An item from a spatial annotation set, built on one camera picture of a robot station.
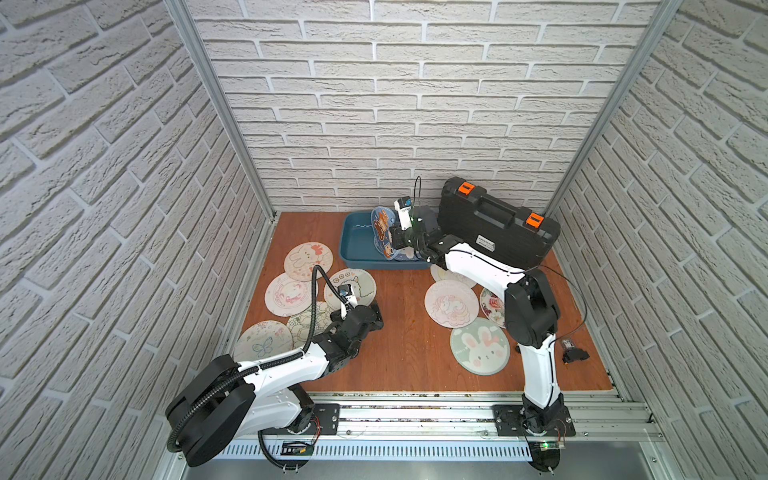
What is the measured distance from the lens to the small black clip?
848mm

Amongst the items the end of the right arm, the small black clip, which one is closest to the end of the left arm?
the end of the right arm

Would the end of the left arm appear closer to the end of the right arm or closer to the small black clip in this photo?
the end of the right arm
